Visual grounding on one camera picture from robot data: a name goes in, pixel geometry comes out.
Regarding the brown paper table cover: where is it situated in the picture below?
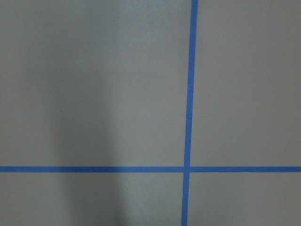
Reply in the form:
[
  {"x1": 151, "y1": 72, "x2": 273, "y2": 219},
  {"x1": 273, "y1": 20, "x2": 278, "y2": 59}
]
[{"x1": 0, "y1": 0, "x2": 301, "y2": 226}]

